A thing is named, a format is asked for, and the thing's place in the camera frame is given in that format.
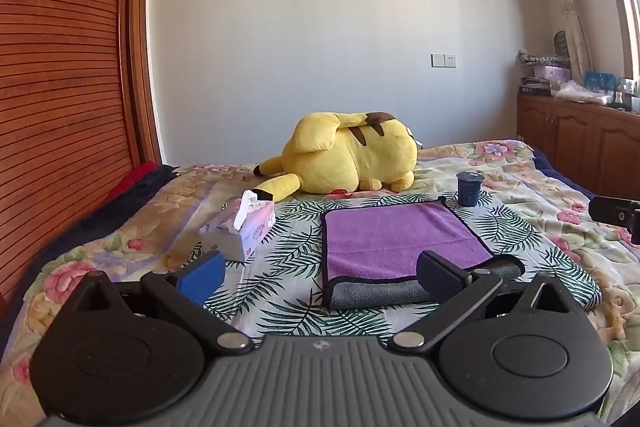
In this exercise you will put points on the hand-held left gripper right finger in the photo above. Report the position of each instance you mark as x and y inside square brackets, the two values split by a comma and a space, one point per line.
[440, 279]

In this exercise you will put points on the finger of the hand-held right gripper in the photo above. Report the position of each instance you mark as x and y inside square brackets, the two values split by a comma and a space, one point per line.
[612, 209]

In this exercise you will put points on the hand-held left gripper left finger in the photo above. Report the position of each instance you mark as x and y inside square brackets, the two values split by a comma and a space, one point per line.
[202, 278]

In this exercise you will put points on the purple and grey towel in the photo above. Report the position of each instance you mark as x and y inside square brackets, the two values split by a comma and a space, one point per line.
[395, 232]

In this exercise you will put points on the pink and white tissue box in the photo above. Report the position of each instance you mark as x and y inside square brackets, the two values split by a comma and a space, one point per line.
[245, 227]

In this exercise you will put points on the wooden cabinet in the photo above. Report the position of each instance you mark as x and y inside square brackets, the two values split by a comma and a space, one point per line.
[580, 142]

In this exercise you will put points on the leaf print sheet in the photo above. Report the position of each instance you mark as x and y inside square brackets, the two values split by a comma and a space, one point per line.
[295, 267]

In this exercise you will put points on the dark blue cup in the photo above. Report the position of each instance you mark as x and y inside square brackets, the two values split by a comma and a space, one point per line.
[469, 189]

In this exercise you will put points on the dark blue blanket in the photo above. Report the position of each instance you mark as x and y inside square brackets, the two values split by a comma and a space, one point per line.
[110, 212]

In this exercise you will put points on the clear plastic bag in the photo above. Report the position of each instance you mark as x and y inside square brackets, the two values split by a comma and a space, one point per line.
[582, 92]

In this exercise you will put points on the red cloth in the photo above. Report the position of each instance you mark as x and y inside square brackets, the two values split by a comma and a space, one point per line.
[131, 179]

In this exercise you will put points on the blue box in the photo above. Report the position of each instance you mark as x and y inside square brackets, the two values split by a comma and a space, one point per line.
[601, 82]

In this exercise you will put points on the stack of books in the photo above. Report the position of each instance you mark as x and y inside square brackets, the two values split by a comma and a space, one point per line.
[535, 86]

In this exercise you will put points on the pale purple storage box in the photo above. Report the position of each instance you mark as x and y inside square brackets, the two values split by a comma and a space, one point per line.
[551, 72]

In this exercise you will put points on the yellow plush toy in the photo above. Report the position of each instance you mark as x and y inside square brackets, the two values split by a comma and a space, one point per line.
[350, 152]

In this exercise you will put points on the wooden slatted wardrobe door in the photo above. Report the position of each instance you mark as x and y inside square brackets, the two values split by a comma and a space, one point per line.
[60, 82]

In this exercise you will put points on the white wall socket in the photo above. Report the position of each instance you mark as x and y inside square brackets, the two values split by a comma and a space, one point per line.
[444, 60]

